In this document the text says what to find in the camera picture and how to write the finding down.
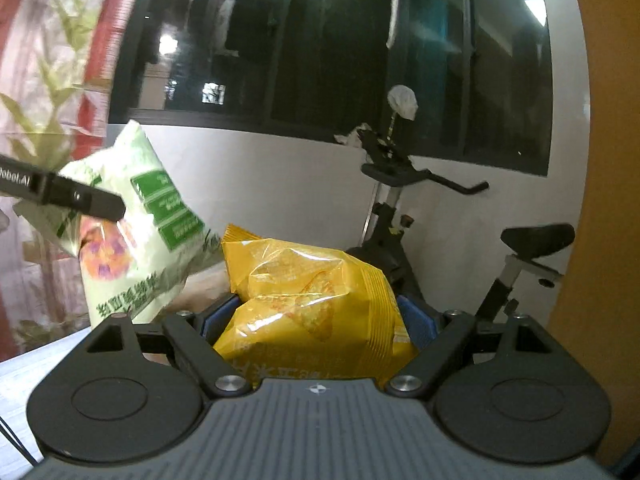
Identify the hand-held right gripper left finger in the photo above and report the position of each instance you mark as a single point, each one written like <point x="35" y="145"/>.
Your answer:
<point x="218" y="319"/>

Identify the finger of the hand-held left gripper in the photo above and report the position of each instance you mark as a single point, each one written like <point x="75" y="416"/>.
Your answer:
<point x="87" y="200"/>

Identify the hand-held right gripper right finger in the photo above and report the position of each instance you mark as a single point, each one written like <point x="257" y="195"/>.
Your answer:
<point x="417" y="325"/>

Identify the green snack bag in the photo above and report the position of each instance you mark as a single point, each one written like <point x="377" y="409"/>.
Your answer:
<point x="150" y="240"/>

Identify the yellow snack bag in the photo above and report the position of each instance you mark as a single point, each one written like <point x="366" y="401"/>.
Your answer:
<point x="310" y="300"/>

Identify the black exercise bike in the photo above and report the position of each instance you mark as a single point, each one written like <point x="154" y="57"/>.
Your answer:
<point x="395" y="255"/>

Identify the green plant in vase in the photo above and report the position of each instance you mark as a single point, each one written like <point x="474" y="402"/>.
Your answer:
<point x="40" y="70"/>

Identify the white crumpled cloth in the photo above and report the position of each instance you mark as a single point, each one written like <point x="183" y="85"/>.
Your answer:
<point x="351" y="136"/>

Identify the orange wooden board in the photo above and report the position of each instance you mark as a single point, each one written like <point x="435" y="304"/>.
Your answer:
<point x="605" y="210"/>

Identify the white plastic bag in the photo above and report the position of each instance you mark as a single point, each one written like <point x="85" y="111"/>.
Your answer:
<point x="403" y="101"/>

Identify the dark glass window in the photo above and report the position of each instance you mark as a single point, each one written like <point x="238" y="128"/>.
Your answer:
<point x="325" y="60"/>

